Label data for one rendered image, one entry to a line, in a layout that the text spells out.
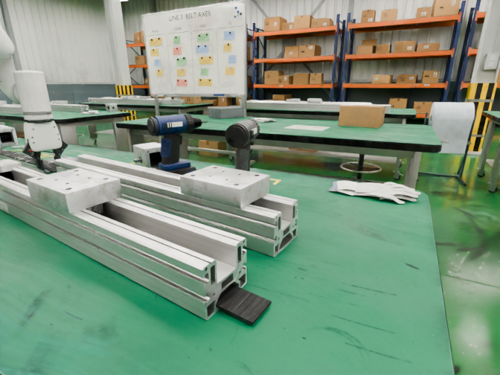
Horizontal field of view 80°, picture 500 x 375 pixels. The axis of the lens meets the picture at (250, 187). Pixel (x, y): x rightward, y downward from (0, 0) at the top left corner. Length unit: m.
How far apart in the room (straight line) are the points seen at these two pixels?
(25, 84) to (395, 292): 1.19
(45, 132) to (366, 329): 1.15
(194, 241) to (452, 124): 3.69
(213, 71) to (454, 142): 2.88
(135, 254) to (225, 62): 3.41
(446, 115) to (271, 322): 3.68
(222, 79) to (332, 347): 3.55
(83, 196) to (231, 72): 3.23
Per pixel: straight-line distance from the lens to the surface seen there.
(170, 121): 0.97
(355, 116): 2.48
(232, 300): 0.47
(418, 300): 0.54
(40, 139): 1.27
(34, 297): 0.59
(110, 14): 9.52
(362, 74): 10.98
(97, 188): 0.65
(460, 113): 4.01
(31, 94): 1.25
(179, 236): 0.53
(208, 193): 0.61
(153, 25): 4.48
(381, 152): 1.99
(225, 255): 0.47
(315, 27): 10.29
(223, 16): 3.85
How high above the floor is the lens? 1.09
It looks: 19 degrees down
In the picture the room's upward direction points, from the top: straight up
